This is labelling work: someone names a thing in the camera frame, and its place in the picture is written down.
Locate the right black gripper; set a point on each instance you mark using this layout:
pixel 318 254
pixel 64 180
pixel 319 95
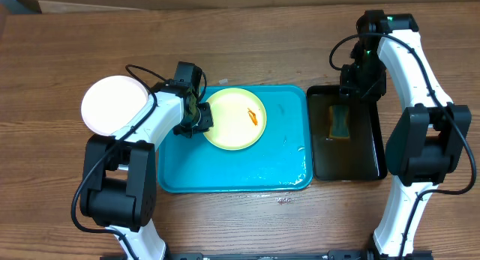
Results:
pixel 352 89

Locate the yellow-green plate with ketchup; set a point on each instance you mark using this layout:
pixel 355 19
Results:
pixel 239 119

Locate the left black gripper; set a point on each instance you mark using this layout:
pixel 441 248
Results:
pixel 207 124

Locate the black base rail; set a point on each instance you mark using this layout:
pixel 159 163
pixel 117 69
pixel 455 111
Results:
pixel 330 255

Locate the white plate with ketchup streak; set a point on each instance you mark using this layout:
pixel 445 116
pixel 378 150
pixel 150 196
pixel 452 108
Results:
pixel 111 103

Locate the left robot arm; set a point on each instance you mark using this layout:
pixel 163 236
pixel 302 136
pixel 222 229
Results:
pixel 117 193

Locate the black water tray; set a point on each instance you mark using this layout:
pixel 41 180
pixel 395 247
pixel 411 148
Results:
pixel 360 157

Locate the green and yellow sponge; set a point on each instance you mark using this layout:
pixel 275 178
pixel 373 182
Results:
pixel 338 122

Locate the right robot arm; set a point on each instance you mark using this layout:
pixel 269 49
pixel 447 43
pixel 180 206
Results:
pixel 427 142

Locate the turquoise plastic tray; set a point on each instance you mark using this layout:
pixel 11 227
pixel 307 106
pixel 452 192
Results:
pixel 280 160

